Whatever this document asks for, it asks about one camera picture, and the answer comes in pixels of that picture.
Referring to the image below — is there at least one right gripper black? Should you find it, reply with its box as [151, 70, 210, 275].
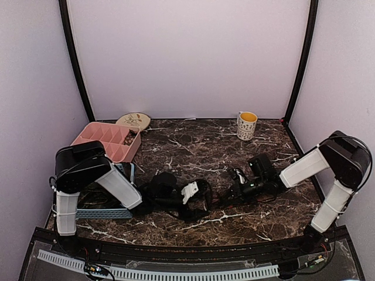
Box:
[221, 176, 267, 205]

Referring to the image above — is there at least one brown red patterned tie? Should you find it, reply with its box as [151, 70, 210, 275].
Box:
[204, 193, 248, 210]

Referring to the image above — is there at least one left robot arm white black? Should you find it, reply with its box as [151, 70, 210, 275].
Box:
[49, 140, 213, 255]

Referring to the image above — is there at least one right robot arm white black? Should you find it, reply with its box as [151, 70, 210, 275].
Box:
[221, 131, 373, 254]

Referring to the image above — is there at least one white mug yellow inside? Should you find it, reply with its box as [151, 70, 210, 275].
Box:
[237, 111, 258, 141]

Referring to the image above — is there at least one pink divided organizer tray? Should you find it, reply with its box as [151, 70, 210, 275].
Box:
[71, 122, 141, 163]

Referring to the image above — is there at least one rolled tie in tray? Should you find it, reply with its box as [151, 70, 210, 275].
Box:
[122, 129, 139, 146]

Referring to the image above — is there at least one blue perforated plastic basket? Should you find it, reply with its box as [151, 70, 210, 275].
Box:
[76, 162, 142, 220]

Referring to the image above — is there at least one beige floral plate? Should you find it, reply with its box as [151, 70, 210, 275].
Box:
[115, 112, 151, 131]

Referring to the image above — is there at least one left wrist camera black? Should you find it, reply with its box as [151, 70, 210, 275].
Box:
[146, 172, 209, 205]

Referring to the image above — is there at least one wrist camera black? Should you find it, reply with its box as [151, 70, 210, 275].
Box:
[146, 172, 209, 205]
[248, 153, 278, 181]

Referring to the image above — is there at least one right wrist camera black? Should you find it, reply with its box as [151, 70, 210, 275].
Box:
[248, 153, 278, 181]

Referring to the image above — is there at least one white slotted cable duct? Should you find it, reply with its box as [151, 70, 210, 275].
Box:
[37, 249, 279, 280]

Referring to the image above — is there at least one black front rail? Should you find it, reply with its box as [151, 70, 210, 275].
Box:
[35, 228, 349, 264]

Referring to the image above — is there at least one right black frame post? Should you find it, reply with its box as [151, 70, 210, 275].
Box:
[283, 0, 319, 126]

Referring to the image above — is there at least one black frame post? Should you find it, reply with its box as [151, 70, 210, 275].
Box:
[283, 0, 319, 126]
[58, 0, 96, 122]

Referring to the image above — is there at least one left black frame post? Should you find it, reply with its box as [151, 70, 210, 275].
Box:
[58, 0, 96, 122]

